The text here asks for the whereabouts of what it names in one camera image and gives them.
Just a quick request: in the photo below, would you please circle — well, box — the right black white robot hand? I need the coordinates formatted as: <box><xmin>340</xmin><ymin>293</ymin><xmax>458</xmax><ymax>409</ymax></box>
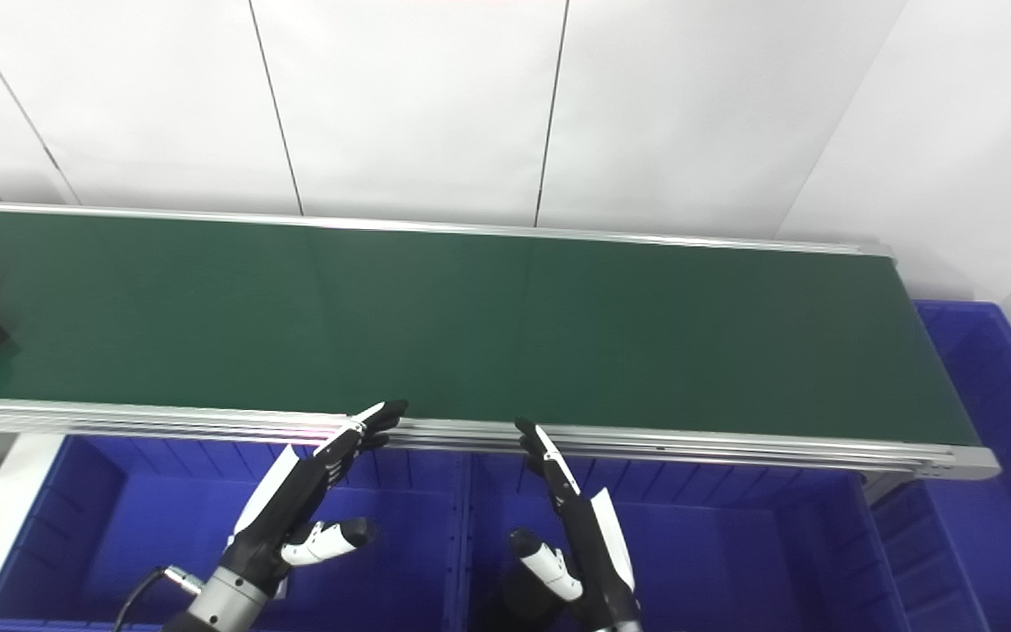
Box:
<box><xmin>505</xmin><ymin>417</ymin><xmax>645</xmax><ymax>632</ymax></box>

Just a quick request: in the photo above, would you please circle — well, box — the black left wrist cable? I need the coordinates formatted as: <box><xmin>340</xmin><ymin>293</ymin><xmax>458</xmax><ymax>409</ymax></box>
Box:
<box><xmin>113</xmin><ymin>566</ymin><xmax>205</xmax><ymax>632</ymax></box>

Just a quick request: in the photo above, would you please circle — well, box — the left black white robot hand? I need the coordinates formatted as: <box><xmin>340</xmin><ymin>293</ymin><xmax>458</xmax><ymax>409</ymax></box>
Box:
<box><xmin>218</xmin><ymin>400</ymin><xmax>409</xmax><ymax>600</ymax></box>

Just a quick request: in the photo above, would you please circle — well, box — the blue plastic bin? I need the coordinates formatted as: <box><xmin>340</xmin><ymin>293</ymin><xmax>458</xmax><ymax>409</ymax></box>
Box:
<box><xmin>865</xmin><ymin>300</ymin><xmax>1011</xmax><ymax>632</ymax></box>
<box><xmin>0</xmin><ymin>434</ymin><xmax>471</xmax><ymax>632</ymax></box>
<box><xmin>453</xmin><ymin>449</ymin><xmax>910</xmax><ymax>632</ymax></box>

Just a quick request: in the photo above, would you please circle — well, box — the green conveyor belt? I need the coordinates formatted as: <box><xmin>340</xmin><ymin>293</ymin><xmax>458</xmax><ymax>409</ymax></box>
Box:
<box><xmin>0</xmin><ymin>176</ymin><xmax>1002</xmax><ymax>482</ymax></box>

